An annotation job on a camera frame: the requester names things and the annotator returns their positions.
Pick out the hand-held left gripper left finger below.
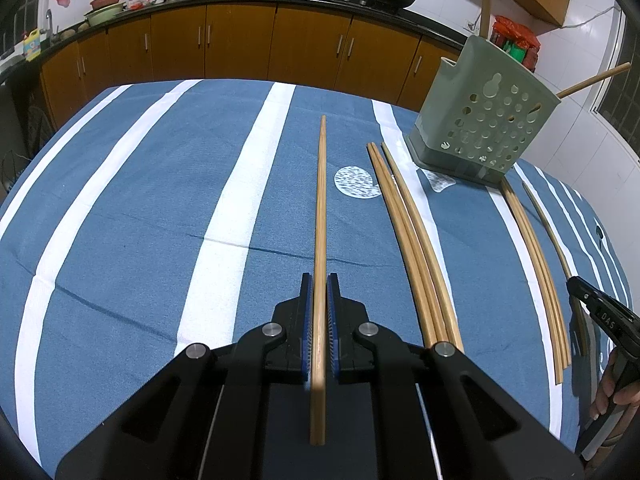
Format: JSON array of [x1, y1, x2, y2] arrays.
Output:
[[55, 273, 314, 480]]

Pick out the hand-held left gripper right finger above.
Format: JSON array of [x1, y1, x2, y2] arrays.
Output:
[[327, 273, 586, 480]]

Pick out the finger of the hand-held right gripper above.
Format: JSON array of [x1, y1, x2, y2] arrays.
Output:
[[566, 276, 609, 319]]

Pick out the thin dark wooden chopstick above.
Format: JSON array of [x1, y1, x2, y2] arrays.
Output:
[[522, 182, 589, 356]]

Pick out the green perforated utensil holder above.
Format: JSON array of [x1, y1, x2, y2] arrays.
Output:
[[405, 35, 562, 189]]

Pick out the person's right hand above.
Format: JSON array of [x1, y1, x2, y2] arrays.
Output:
[[589, 346, 640, 423]]

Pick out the blue white striped tablecloth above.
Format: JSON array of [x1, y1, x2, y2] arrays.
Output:
[[0, 79, 633, 480]]

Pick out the large window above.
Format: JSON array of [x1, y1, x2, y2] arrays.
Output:
[[590, 7, 640, 161]]

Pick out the red bags of packaged goods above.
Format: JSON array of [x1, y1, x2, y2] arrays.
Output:
[[490, 15, 542, 74]]

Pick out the wooden base cabinets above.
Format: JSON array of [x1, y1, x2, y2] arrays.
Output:
[[39, 2, 463, 131]]

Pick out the black kitchen countertop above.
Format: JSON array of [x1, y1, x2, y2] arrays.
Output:
[[0, 0, 482, 92]]

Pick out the green basin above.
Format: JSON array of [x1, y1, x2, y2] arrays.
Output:
[[83, 2, 127, 29]]

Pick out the yellow detergent bottle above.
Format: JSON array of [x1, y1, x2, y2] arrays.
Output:
[[22, 27, 44, 64]]

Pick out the barred window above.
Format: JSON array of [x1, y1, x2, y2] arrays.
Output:
[[0, 6, 40, 57]]

